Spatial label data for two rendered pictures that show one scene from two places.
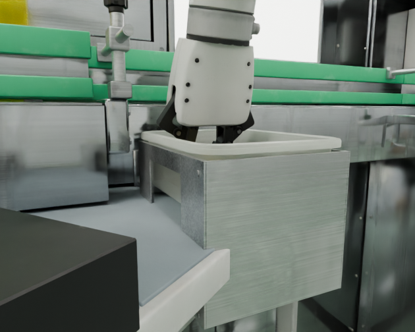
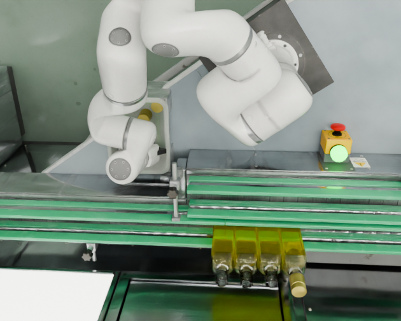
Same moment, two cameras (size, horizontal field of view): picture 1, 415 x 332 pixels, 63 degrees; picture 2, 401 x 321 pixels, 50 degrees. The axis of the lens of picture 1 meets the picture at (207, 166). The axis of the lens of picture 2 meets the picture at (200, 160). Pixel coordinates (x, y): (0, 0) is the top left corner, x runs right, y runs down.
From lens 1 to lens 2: 1.05 m
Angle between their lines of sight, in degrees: 55
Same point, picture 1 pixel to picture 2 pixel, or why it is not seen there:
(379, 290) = not seen: outside the picture
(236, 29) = not seen: hidden behind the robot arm
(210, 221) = (167, 92)
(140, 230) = (184, 113)
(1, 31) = (223, 189)
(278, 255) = not seen: hidden behind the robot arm
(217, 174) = (163, 96)
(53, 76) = (205, 180)
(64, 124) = (204, 164)
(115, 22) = (175, 185)
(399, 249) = not seen: outside the picture
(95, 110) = (189, 166)
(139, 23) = (137, 289)
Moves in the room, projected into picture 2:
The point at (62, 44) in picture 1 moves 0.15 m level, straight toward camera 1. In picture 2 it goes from (199, 187) to (202, 133)
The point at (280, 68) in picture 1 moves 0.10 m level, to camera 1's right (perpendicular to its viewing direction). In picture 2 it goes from (55, 213) to (20, 199)
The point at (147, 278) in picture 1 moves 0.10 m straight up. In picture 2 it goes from (191, 79) to (188, 90)
